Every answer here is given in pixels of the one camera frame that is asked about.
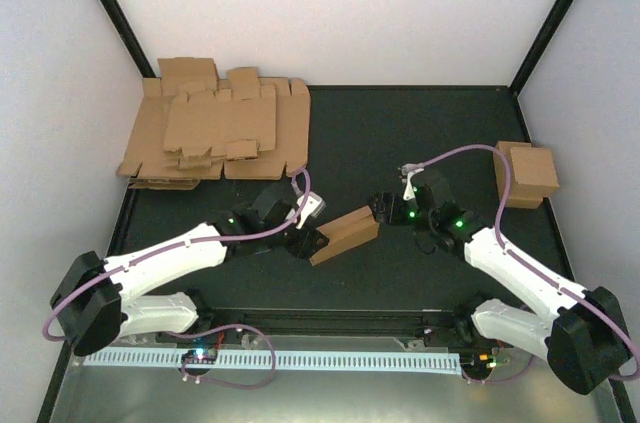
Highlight cardboard box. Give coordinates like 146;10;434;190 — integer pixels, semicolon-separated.
309;206;380;266
510;147;560;198
493;141;543;209

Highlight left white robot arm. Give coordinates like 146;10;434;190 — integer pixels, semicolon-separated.
50;183;328;357

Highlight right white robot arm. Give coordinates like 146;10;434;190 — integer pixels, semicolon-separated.
368;169;639;395

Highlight left controller circuit board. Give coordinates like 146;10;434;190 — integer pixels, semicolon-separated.
181;347;218;365

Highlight controller circuit board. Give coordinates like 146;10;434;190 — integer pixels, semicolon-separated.
460;351;505;371
181;347;218;365

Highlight stack of flat cardboard blanks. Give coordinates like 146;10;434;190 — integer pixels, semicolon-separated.
116;57;311;190

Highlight right controller circuit board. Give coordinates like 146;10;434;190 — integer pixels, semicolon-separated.
460;351;505;371

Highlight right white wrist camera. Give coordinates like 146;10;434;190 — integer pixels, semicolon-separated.
399;163;425;201

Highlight light blue slotted cable duct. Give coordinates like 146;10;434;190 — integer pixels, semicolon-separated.
83;347;462;376

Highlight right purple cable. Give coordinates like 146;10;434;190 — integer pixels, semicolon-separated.
402;143;640;385

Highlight right black frame post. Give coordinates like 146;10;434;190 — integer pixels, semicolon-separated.
509;0;575;97

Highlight black frame post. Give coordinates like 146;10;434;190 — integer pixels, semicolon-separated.
99;0;156;78
509;0;575;97

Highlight left black frame post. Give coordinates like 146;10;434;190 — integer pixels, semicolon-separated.
99;0;156;78

